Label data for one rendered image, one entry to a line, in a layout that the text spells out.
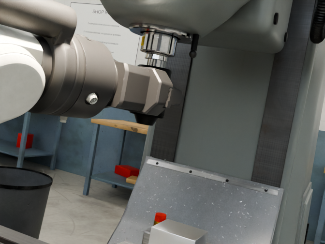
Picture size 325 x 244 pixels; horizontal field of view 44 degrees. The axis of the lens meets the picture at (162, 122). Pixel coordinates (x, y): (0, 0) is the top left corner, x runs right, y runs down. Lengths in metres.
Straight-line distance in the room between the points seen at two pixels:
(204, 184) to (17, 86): 0.60
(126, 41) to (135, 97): 5.01
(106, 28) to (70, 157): 1.85
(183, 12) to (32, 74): 0.20
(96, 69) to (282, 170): 0.54
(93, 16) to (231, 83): 5.01
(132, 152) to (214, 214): 4.46
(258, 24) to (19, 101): 0.38
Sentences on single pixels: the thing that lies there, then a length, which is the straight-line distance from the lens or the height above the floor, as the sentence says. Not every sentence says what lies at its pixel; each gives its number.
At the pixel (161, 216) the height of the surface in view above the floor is 1.06.
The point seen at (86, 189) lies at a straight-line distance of 4.74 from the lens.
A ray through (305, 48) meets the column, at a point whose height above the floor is 1.37.
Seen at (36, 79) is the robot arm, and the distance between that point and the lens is 0.35.
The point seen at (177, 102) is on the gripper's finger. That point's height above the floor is 1.22.
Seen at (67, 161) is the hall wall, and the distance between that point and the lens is 5.84.
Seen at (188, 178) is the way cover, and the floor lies 1.06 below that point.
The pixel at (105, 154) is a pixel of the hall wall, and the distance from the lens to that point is 5.49.
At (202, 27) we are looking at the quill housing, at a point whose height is 1.32.
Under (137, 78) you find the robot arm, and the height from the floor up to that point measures 1.24.
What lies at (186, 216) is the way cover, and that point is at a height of 0.99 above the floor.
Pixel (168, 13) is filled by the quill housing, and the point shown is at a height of 1.32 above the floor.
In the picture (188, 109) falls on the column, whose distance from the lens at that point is 0.91.
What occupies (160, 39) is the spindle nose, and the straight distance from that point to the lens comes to 0.52.
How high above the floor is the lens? 1.22
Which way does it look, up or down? 3 degrees down
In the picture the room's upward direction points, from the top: 10 degrees clockwise
